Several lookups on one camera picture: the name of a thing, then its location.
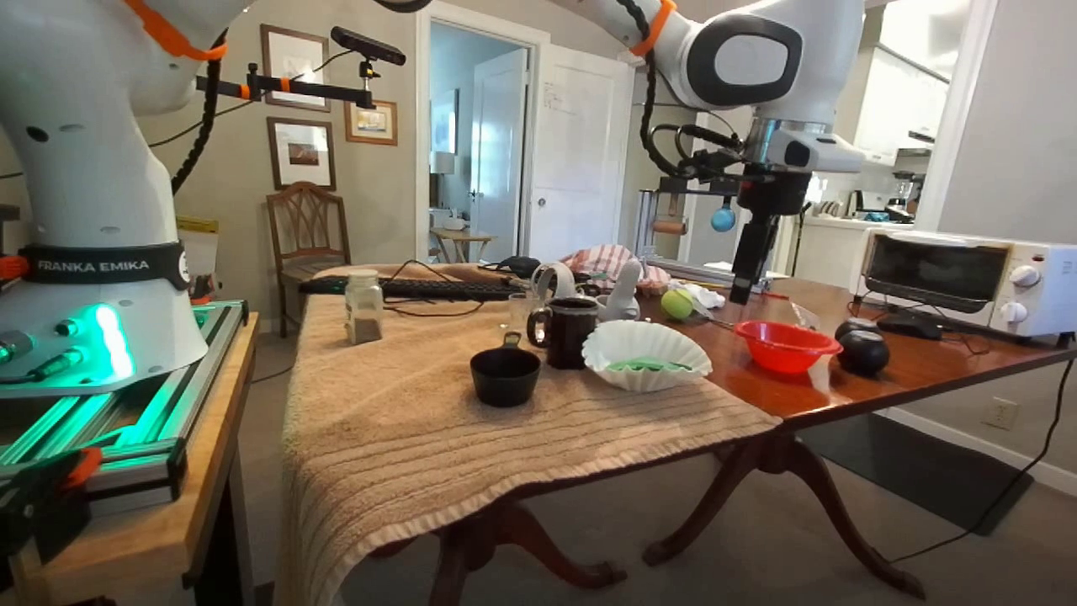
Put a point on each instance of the yellow green tennis ball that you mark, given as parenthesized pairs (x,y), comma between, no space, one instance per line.
(678,305)

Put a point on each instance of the white door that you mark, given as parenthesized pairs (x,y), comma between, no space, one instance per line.
(582,168)

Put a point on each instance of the white kitchen wall cabinet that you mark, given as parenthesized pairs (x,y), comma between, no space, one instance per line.
(913,103)

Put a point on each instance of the dark brown mug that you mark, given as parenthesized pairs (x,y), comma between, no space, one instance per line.
(570,334)

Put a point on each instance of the small black cup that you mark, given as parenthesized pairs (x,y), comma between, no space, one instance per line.
(865,354)

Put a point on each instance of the black boom camera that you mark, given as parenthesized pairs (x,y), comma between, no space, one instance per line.
(369,43)

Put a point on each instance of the black rounded case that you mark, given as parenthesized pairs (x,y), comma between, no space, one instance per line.
(520,266)

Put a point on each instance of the clear drinking glass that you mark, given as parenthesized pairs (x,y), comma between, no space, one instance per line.
(512,339)

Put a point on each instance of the small glass jar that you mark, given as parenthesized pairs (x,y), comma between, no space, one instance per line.
(366,311)

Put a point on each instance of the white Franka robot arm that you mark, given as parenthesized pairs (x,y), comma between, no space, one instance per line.
(89,168)

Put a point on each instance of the blue ball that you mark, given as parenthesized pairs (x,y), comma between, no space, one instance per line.
(726,217)

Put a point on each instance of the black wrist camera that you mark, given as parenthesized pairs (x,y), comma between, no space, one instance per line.
(700,176)

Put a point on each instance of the white crumpled tissue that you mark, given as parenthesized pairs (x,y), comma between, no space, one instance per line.
(709,296)

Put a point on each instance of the black orange clamp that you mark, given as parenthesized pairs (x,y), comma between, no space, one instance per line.
(44,506)

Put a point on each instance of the tan ribbed tablecloth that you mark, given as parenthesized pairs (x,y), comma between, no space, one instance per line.
(425,447)

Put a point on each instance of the dark wooden chair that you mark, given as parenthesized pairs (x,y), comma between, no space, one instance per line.
(303,229)

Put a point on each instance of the small black bowl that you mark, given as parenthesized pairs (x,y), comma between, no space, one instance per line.
(505,378)

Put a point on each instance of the orange red plastic bowl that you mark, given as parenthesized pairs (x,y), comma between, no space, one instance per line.
(786,344)

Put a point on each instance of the white toaster oven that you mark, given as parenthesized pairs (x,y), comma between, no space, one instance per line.
(964,281)

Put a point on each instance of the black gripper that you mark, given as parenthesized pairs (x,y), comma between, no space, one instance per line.
(777,194)

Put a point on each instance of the wooden robot cart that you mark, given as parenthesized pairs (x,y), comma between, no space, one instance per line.
(169,526)

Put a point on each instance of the black round shaker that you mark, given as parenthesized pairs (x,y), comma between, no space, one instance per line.
(849,329)

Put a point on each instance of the white paper coffee filter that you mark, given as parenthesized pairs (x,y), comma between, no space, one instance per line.
(645,340)

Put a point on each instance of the green packet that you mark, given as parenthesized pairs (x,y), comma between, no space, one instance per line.
(649,366)

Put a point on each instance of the white wall outlet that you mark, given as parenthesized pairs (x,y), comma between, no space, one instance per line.
(1002,412)

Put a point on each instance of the framed wall picture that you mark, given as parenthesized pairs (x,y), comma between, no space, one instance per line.
(294,52)
(302,153)
(373,123)

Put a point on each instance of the aluminium robot base rails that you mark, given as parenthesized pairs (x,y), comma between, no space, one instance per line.
(169,415)

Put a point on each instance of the wooden table pedestal leg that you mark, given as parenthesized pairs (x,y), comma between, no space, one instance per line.
(786,471)
(505,541)

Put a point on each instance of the white kitchen counter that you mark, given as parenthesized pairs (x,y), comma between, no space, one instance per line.
(835,252)

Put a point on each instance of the small wooden side table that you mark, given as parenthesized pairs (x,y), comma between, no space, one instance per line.
(459,240)

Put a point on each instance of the dark floor mat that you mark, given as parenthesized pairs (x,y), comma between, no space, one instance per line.
(921,471)

